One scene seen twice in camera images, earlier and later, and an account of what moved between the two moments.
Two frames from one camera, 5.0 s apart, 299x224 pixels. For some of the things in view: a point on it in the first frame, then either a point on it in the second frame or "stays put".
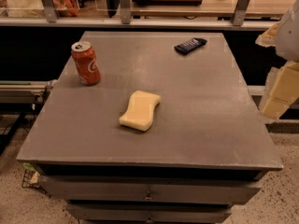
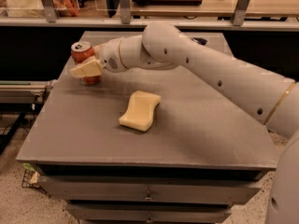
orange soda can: [87, 63] stays put
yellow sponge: [140, 111] stays put
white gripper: [289, 36] -> [109, 56]
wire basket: [26, 180] stays put
